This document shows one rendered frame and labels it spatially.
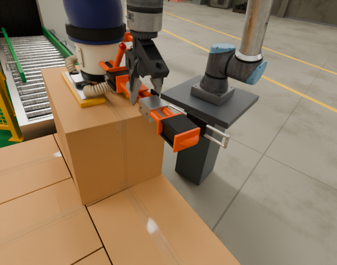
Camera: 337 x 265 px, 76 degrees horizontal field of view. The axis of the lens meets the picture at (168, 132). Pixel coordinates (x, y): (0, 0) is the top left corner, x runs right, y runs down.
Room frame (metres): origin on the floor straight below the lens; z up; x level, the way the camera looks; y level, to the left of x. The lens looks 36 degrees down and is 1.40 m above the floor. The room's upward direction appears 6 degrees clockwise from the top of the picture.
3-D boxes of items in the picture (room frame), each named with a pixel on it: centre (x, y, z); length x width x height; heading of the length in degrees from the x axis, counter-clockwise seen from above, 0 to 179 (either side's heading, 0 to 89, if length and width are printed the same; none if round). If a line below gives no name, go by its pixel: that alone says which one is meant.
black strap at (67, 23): (0.93, 0.33, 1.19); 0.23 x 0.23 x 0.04
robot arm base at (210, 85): (1.37, -0.27, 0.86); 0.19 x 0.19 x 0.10
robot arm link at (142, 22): (0.61, 0.10, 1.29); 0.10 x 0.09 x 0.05; 127
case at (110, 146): (0.91, 0.35, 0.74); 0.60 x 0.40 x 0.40; 35
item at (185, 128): (0.45, -0.02, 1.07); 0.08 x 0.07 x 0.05; 37
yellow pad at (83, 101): (0.87, 0.41, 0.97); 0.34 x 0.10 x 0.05; 37
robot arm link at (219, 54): (1.36, -0.27, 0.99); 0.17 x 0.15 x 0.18; 52
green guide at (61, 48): (2.55, 1.35, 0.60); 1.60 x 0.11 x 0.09; 39
